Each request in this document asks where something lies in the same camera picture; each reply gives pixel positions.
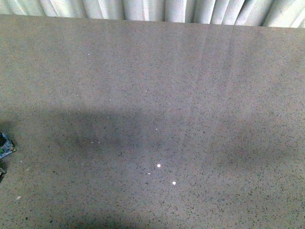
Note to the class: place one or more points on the blue patterned switch block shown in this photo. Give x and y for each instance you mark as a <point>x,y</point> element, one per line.
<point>6,146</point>

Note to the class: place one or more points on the white pleated curtain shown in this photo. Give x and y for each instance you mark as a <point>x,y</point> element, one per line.
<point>268,13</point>

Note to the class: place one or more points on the dark object at left edge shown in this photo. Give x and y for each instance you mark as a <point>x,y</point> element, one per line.
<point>2,173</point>

